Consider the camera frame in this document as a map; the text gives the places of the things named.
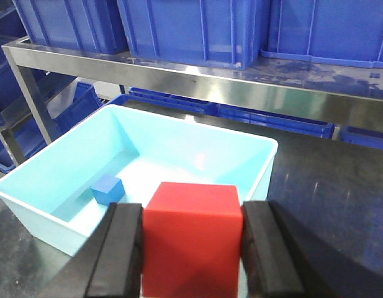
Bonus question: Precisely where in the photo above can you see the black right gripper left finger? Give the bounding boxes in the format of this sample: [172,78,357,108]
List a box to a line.
[39,203,143,297]

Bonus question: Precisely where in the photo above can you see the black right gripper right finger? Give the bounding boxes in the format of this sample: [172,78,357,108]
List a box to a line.
[241,201,383,297]

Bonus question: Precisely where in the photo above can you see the red cube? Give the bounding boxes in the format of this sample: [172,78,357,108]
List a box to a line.
[142,182,243,297]

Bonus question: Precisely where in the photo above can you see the small blue cube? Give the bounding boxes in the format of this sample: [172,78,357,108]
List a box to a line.
[90,174,126,206]

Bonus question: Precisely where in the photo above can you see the stainless steel shelf rack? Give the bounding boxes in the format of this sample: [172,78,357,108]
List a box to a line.
[0,35,383,168]

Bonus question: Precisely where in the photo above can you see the light blue plastic tray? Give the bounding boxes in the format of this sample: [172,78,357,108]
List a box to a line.
[0,105,278,255]

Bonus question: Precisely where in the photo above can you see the blue crate behind table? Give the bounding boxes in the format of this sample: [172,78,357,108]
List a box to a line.
[216,104,335,139]

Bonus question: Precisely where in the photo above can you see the blue crate far right lower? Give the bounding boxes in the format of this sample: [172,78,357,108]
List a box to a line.
[340,126,383,150]

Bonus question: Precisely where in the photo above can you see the blue crates left rack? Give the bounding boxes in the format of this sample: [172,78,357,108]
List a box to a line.
[0,1,102,173]

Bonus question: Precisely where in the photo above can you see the blue crate upper middle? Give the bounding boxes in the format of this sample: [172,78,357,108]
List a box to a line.
[117,0,271,70]

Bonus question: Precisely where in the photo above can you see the blue crate upper right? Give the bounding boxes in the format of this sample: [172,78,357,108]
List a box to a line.
[261,1,383,69]

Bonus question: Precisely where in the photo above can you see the blue crate upper left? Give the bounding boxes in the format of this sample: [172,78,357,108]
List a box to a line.
[14,0,128,55]

